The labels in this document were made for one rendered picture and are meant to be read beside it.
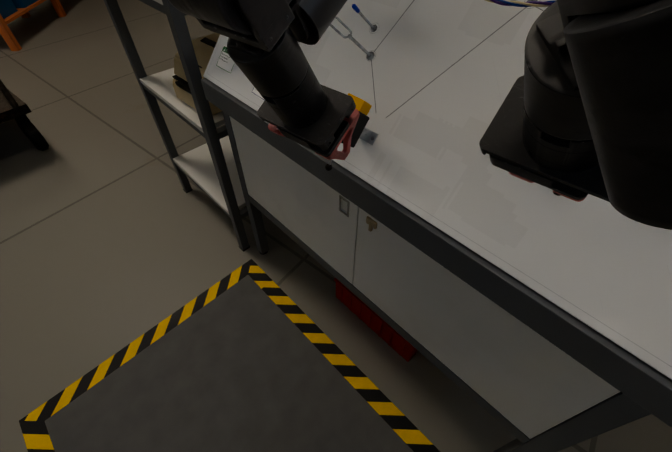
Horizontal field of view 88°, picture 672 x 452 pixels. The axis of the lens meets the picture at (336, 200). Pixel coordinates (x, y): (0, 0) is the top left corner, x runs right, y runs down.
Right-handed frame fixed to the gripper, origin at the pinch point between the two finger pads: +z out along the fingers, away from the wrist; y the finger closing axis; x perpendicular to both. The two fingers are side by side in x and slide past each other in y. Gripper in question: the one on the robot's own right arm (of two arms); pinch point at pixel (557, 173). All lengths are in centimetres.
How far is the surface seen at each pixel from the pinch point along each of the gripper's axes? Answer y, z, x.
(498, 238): 4.0, 23.8, 5.4
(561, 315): -8.1, 24.7, 10.9
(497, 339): -3.2, 43.4, 21.2
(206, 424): 54, 59, 100
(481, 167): 11.5, 22.2, -3.4
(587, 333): -11.7, 24.7, 11.3
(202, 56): 112, 32, -4
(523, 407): -14, 55, 32
